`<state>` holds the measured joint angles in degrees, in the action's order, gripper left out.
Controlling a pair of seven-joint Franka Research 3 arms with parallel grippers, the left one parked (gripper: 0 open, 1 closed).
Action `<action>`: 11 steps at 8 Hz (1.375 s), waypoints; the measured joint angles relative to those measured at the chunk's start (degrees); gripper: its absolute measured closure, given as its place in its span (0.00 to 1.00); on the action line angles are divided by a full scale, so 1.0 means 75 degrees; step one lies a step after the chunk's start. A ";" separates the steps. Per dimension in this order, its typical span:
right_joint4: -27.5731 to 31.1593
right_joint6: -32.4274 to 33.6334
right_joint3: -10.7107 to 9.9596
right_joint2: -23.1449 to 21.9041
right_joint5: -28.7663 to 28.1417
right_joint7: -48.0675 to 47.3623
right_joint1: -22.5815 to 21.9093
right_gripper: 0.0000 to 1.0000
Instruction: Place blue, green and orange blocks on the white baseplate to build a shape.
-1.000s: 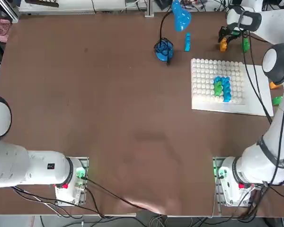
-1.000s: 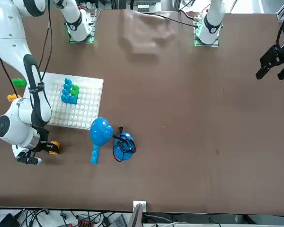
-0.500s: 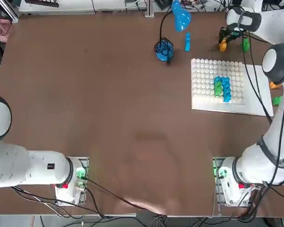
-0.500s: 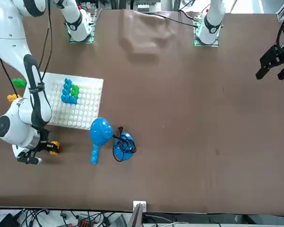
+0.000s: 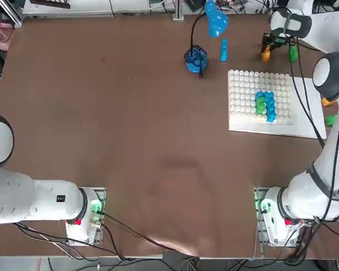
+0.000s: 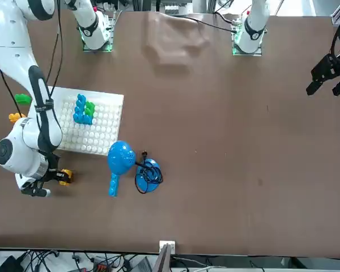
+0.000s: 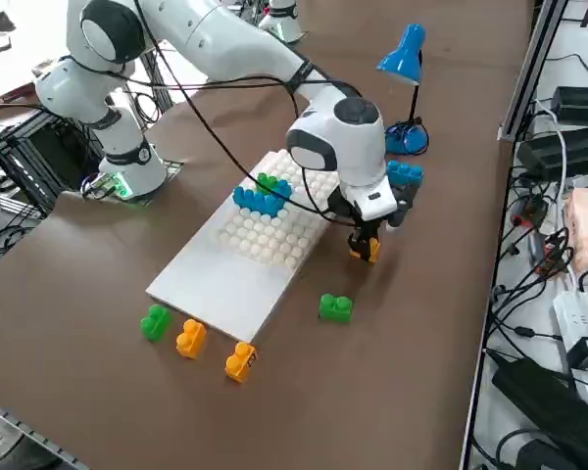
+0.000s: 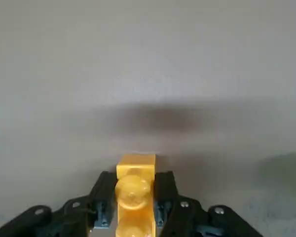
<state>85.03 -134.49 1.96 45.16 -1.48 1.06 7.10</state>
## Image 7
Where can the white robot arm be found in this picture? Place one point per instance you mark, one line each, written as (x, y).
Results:
(284, 22)
(235, 44)

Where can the aluminium frame rack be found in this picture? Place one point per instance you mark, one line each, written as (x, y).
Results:
(24, 161)

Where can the white flat board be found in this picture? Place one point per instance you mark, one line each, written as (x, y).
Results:
(215, 294)

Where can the green two-stud block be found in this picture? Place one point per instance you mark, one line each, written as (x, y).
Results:
(335, 308)
(156, 323)
(265, 182)

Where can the aluminium profile post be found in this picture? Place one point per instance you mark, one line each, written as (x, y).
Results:
(529, 73)

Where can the blue desk lamp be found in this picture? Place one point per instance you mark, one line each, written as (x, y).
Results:
(404, 54)

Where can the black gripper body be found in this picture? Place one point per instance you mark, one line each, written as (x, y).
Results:
(404, 205)

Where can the blue three-stud block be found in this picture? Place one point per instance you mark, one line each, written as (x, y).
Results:
(409, 172)
(283, 196)
(252, 202)

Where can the white studded baseplate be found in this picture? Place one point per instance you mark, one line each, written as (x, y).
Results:
(274, 235)

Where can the black power adapter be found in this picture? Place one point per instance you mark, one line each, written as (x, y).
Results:
(563, 152)
(544, 396)
(583, 98)

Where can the orange two-stud block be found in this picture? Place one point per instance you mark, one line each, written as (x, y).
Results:
(240, 363)
(191, 339)
(367, 254)

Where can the white power strip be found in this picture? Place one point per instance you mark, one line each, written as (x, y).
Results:
(583, 318)

